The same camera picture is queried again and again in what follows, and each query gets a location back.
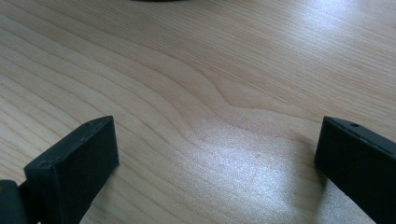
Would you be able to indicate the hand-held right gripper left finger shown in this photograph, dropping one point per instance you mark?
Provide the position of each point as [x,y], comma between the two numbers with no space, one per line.
[74,161]

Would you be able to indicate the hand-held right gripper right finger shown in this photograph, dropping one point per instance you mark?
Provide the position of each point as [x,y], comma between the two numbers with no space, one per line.
[361,165]

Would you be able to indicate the trash bin with white bag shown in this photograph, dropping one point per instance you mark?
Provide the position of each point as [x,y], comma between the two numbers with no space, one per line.
[155,0]

